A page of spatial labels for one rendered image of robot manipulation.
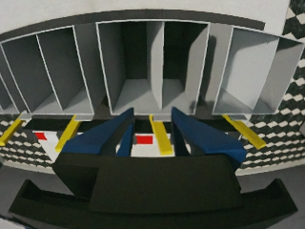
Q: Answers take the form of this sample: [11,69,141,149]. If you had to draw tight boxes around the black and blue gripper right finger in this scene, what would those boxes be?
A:
[171,107,247,172]

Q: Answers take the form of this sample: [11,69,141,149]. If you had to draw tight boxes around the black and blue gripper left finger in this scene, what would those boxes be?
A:
[59,107,135,156]

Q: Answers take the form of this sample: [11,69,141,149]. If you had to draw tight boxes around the grey open-top box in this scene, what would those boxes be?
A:
[0,46,33,145]
[0,23,107,153]
[96,19,211,156]
[199,23,305,150]

